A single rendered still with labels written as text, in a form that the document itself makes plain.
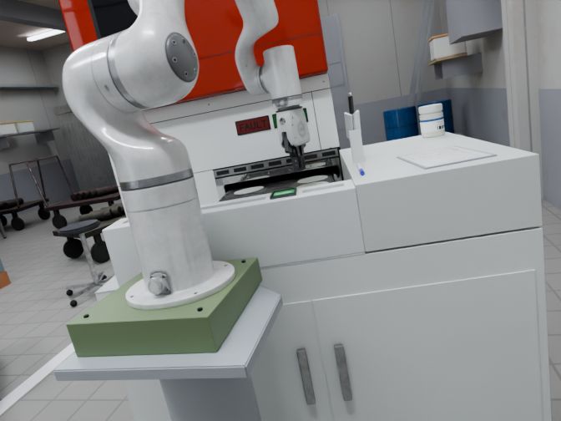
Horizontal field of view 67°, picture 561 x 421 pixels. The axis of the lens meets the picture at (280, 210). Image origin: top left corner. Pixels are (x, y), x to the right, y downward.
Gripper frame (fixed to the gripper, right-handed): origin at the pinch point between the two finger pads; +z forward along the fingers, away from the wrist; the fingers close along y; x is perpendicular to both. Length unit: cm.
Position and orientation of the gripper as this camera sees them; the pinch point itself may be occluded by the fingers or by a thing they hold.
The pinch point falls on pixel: (298, 163)
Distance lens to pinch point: 121.8
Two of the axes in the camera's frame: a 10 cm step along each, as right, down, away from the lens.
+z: 1.9, 9.5, 2.3
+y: 4.9, -2.9, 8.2
